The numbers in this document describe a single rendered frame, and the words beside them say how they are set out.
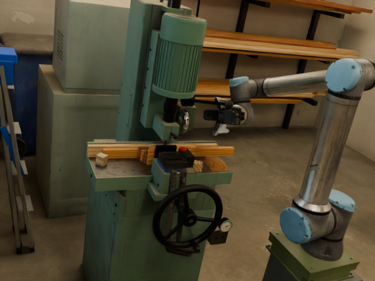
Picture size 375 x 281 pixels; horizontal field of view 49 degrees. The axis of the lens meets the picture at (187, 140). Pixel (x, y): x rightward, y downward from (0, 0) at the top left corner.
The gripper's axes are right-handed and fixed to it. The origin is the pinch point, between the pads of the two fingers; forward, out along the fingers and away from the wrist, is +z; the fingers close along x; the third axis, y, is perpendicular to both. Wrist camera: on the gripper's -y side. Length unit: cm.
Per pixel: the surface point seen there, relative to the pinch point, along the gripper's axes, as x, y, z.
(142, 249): 59, -28, 5
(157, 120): 3.3, -26.1, -1.7
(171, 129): 6.6, -17.9, 0.8
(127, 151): 16.9, -34.3, 8.5
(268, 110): 5, -66, -352
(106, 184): 27.6, -32.1, 25.6
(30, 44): -41, -181, -80
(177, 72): -16.6, -11.6, 9.8
